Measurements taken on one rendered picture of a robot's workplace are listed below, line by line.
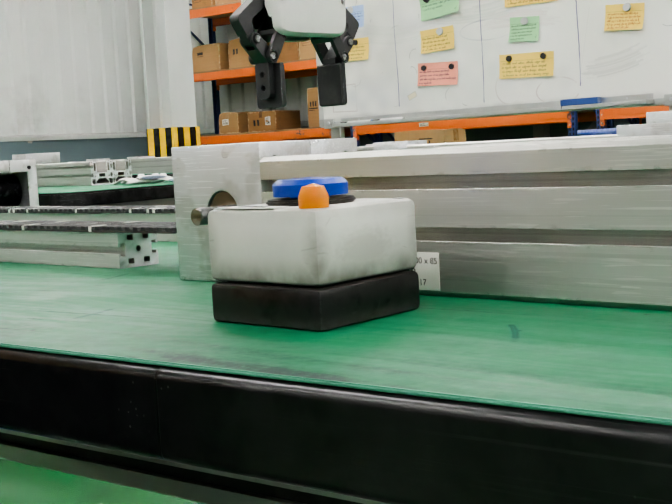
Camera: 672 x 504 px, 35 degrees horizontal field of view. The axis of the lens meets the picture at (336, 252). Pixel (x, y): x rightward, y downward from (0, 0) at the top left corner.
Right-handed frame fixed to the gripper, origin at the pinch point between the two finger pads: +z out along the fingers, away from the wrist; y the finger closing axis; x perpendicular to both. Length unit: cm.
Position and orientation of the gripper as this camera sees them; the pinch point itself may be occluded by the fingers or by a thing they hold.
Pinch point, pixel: (302, 94)
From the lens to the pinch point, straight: 102.0
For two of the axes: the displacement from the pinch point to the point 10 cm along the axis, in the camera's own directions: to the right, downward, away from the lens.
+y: -6.5, 1.2, -7.5
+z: 0.7, 9.9, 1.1
